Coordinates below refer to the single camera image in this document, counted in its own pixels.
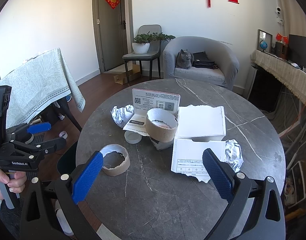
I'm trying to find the flat cardboard box on floor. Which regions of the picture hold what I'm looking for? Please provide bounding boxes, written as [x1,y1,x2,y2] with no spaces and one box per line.
[114,64,141,85]

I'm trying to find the grey door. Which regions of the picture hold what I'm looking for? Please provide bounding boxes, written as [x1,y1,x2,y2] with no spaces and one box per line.
[92,0,128,73]

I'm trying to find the potted green plant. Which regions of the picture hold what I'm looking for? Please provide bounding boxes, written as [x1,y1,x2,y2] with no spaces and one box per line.
[132,32,175,54]

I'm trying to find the grey armchair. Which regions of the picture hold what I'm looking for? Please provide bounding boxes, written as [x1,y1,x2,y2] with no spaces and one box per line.
[163,36,239,90]

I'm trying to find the white plastic lid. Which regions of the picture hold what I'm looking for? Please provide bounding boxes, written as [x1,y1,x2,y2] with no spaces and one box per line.
[124,131,142,144]

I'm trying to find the person's left hand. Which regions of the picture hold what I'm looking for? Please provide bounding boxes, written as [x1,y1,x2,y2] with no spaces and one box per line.
[0,169,27,200]

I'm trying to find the red fu door decoration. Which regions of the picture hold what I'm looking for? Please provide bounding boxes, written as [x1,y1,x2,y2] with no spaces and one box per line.
[106,0,120,9]

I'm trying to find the tape roll on floor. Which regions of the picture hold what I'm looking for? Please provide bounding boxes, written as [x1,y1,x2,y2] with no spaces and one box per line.
[58,131,68,139]

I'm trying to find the paper ball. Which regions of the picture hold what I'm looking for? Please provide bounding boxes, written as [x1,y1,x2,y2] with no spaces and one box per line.
[110,105,134,128]
[224,139,244,173]

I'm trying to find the beige fringed cloth sideboard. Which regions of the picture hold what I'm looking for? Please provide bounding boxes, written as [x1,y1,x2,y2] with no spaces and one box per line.
[251,50,306,106]

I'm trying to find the white printed packaging carton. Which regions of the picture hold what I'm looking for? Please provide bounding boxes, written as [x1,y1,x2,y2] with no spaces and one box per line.
[123,88,181,151]

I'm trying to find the small blue globe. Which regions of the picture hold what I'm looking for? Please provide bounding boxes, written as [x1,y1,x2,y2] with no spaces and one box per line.
[259,40,268,52]

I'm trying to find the grey cat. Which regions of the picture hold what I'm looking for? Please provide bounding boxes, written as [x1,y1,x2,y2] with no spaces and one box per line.
[176,49,194,69]

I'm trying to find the round dark marble table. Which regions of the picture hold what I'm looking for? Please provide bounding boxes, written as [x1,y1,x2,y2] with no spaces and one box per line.
[76,79,286,239]

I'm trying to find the picture frame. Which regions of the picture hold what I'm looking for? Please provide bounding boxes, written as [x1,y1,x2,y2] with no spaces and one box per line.
[257,29,272,53]

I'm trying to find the small red flags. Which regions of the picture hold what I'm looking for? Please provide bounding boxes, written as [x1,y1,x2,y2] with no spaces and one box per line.
[276,33,289,45]

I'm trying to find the tall cardboard tube ring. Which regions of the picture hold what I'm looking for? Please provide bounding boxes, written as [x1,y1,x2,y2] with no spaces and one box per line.
[145,108,179,144]

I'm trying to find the grey dining chair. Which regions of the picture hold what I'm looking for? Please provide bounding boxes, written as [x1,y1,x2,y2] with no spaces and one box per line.
[122,24,162,83]

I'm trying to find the white security camera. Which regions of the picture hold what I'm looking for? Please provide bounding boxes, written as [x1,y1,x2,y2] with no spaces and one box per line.
[276,7,284,26]

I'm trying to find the black monitor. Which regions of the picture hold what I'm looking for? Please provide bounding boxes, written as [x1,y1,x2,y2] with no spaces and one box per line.
[286,34,306,68]

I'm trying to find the black bag on armchair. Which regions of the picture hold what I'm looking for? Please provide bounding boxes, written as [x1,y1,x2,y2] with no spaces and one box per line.
[193,51,218,69]

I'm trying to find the short cardboard tape ring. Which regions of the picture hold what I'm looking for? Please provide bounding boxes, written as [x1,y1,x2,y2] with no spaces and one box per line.
[99,143,131,177]

